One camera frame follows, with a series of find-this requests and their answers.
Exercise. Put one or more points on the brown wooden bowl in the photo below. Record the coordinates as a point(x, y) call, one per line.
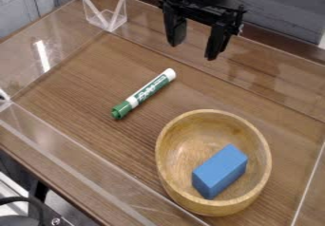
point(190, 139)

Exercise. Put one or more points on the blue rectangular block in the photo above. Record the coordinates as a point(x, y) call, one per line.
point(219, 171)

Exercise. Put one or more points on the green dry erase marker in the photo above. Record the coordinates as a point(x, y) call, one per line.
point(162, 80)

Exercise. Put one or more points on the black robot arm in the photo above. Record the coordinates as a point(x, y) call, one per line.
point(218, 14)

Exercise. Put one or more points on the clear acrylic corner bracket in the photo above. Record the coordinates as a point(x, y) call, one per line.
point(108, 20)

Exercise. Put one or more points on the clear acrylic tray wall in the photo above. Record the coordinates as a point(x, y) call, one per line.
point(97, 187)

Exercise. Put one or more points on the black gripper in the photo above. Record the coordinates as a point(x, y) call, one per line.
point(223, 12)

